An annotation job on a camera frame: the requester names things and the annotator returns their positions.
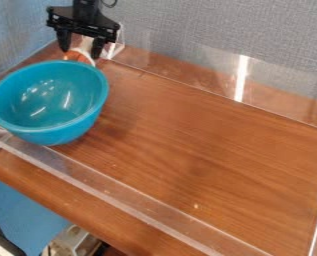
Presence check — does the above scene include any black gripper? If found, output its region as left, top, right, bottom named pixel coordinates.
left=47, top=0, right=120, bottom=59

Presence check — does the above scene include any clear acrylic barrier wall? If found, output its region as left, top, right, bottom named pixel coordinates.
left=0, top=22, right=317, bottom=256

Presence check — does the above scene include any black cable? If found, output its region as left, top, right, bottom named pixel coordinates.
left=97, top=0, right=119, bottom=10

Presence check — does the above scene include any white and brown toy mushroom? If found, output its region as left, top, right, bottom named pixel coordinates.
left=63, top=36, right=95, bottom=66

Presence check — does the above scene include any blue plastic bowl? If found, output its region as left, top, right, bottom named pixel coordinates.
left=0, top=60, right=109, bottom=146

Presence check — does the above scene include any white power strip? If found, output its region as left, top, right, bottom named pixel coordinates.
left=40, top=225, right=101, bottom=256

